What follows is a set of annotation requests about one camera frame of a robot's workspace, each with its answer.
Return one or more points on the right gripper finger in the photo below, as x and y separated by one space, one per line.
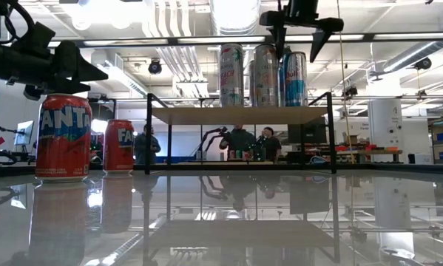
322 35
280 31

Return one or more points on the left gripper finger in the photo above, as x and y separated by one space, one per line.
51 88
67 63

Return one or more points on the white Celsius Tropical Vibe can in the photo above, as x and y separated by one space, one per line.
266 81

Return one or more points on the blue silver slim drink can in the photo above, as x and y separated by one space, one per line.
294 85

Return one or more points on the red Fanta strawberry can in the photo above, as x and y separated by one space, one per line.
117 155
64 147

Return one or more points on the white Celsius Peach Vibe can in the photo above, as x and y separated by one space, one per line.
231 81

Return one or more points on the background black robot arm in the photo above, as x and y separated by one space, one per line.
210 136
260 147

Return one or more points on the computer monitor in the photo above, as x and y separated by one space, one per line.
24 132

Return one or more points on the red stacked bins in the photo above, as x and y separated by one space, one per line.
138 146

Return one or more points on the black cabinet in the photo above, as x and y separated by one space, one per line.
310 140

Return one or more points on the person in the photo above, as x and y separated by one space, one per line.
271 146
145 146
239 140

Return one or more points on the cluttered background workbench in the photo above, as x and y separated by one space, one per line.
369 152

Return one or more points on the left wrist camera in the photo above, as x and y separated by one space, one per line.
40 35

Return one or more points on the black overhead frame beam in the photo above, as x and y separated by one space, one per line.
132 41

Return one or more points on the black ceiling dome camera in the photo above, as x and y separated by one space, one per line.
422 63
155 67

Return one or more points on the black metal table frame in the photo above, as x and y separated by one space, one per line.
6 170

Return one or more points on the wooden shelf with black frame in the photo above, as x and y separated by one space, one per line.
236 115

